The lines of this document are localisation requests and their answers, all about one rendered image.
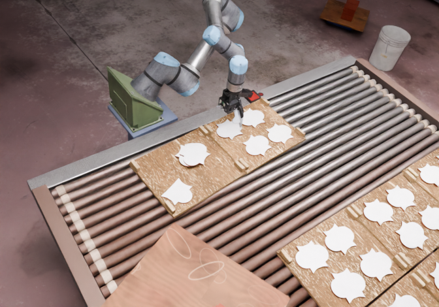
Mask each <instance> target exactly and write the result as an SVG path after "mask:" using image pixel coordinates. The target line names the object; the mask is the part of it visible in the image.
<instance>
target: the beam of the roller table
mask: <svg viewBox="0 0 439 307"><path fill-rule="evenodd" d="M355 61H356V59H355V58H354V57H353V56H351V55H349V56H346V57H343V58H341V59H338V60H336V61H333V62H331V63H328V64H326V65H323V66H320V67H318V68H316V69H313V70H311V71H308V72H305V73H302V74H300V75H297V76H294V77H293V78H289V79H287V80H284V81H282V82H279V83H277V84H274V85H272V86H269V87H267V88H264V89H261V90H259V91H256V92H257V93H263V94H264V96H261V97H264V98H265V99H266V100H267V101H270V100H272V99H275V98H277V97H280V96H282V95H285V94H286V93H289V92H292V91H295V90H296V89H299V88H302V87H304V86H307V85H309V84H312V83H314V82H317V81H318V80H321V79H324V78H326V77H328V76H331V75H333V74H336V73H339V72H341V71H343V70H346V69H348V68H349V67H352V66H354V63H355ZM240 99H241V102H242V107H245V106H247V105H249V104H250V103H249V102H248V101H247V100H246V99H245V98H244V97H241V98H240ZM226 115H228V114H227V113H225V112H224V109H223V108H222V109H220V106H219V107H215V108H212V109H210V110H207V111H205V112H201V113H200V114H197V115H194V116H192V117H189V118H186V119H184V120H182V121H178V122H176V123H174V124H171V125H168V126H166V127H163V128H161V129H158V130H156V131H153V132H151V133H148V134H145V135H142V136H141V137H138V138H134V139H133V140H130V141H127V142H124V143H122V144H119V145H117V146H114V147H112V148H109V149H107V150H104V151H101V152H99V153H96V154H94V155H91V156H89V157H86V158H83V159H81V160H78V161H75V162H74V163H70V164H68V165H65V166H63V167H60V168H58V169H55V170H52V171H50V172H47V173H45V174H42V175H40V176H37V177H34V178H32V179H30V180H27V184H28V186H29V189H30V191H31V193H32V195H33V192H32V189H35V188H37V187H40V186H43V185H44V184H46V185H47V187H48V189H49V190H52V189H55V188H56V187H57V186H60V185H65V184H68V183H69V182H72V181H75V180H77V179H79V178H82V177H84V176H87V175H89V174H91V173H94V172H97V171H98V170H101V169H104V168H106V167H109V166H111V165H114V164H116V163H119V162H120V161H123V160H126V159H129V158H130V157H133V156H135V155H138V154H141V153H143V152H145V151H148V150H151V149H152V148H155V147H158V146H160V145H162V144H165V143H167V142H170V141H172V140H174V139H177V138H180V137H182V136H184V135H186V134H188V133H190V132H192V131H194V130H196V129H198V128H199V126H201V125H202V126H204V125H205V124H209V123H212V122H213V121H216V120H218V119H220V118H222V117H224V116H226ZM33 197H34V196H33Z"/></svg>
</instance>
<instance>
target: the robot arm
mask: <svg viewBox="0 0 439 307"><path fill-rule="evenodd" d="M203 9H204V11H205V14H206V26H207V28H206V30H205V31H204V34H203V39H202V40H201V42H200V43H199V45H198V46H197V47H196V49H195V50H194V52H193V53H192V55H191V56H190V58H189V59H188V61H187V62H186V63H182V64H181V66H180V63H179V61H177V60H176V59H174V58H173V57H172V56H170V55H168V54H166V53H164V52H160V53H158V55H156V56H155V57H154V59H153V60H152V62H151V63H150V64H149V65H148V66H147V68H146V69H145V71H144V72H143V73H142V74H140V75H139V76H137V77H136V78H134V79H133V80H132V81H131V82H130V85H131V86H132V87H133V88H134V89H135V90H136V91H137V92H138V93H139V94H141V95H142V96H143V97H144V98H146V99H147V100H149V101H151V102H154V101H155V100H156V99H157V96H158V94H159V91H160V89H161V87H162V86H163V84H166V85H168V86H169V87H170V88H172V89H173V90H174V91H176V92H177V93H178V94H180V95H182V96H184V97H187V96H190V95H191V94H193V93H194V92H195V91H196V90H197V89H198V87H199V84H200V82H199V78H200V71H201V70H202V68H203V67H204V65H205V64H206V62H207V61H208V60H209V58H210V56H211V55H212V54H213V52H214V50H216V51H217V52H219V53H220V54H221V55H222V56H223V57H224V58H225V59H227V60H228V62H229V74H228V78H227V85H226V86H227V88H226V89H224V90H223V94H222V96H221V97H220V98H219V102H218V106H217V107H219V106H220V109H222V108H223V109H224V112H225V113H227V114H230V113H232V112H233V111H234V110H235V117H234V118H233V123H239V126H240V127H242V122H243V117H244V109H243V107H242V102H241V99H240V97H249V98H251V97H252V95H253V93H252V91H251V90H249V89H245V88H243V85H244V79H245V76H246V71H247V69H248V60H247V59H246V58H245V53H244V49H243V47H242V45H240V44H237V43H234V42H232V41H231V40H230V39H229V38H228V37H226V36H225V35H226V34H230V32H235V31H236V30H237V29H238V28H239V27H240V26H241V24H242V22H243V19H244V14H243V12H242V11H241V10H240V8H239V7H238V6H236V5H235V4H234V3H233V2H232V1H231V0H203ZM220 100H221V103H220ZM236 108H237V110H236Z"/></svg>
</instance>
